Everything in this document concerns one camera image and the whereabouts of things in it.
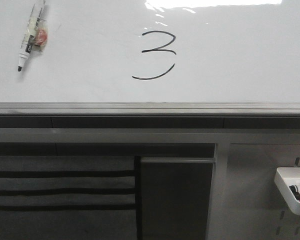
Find grey pegboard stand panel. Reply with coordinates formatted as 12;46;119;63
207;144;300;240

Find white taped dry-erase marker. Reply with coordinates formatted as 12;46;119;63
18;0;48;72

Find white plastic marker tray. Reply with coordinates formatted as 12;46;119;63
274;167;300;216

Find black capped marker in tray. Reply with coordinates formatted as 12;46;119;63
289;185;300;193

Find white whiteboard with grey frame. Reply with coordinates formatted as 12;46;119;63
0;0;300;116

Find dark grey panel board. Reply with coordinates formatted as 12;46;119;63
141;157;214;240

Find grey fabric pocket organizer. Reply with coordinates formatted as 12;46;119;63
0;156;142;240

